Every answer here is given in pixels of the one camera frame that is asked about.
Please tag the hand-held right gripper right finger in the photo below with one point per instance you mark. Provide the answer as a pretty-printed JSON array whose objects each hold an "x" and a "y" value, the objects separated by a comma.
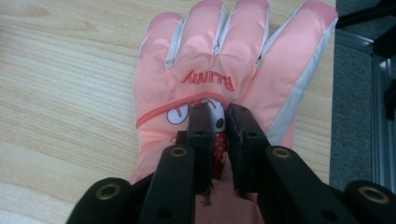
[{"x": 246, "y": 143}]

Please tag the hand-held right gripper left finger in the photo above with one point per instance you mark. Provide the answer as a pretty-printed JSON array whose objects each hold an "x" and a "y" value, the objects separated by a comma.
[{"x": 200, "y": 140}]

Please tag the pink glove with cartoon print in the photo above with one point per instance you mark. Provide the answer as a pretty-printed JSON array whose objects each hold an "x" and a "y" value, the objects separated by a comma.
[{"x": 224, "y": 77}]

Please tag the metal table frame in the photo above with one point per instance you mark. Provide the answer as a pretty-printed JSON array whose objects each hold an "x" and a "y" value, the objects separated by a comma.
[{"x": 379, "y": 124}]

